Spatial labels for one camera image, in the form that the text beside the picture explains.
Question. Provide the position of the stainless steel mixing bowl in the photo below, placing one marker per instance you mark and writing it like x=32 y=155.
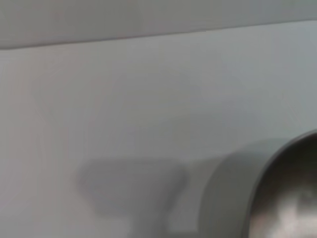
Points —
x=289 y=188

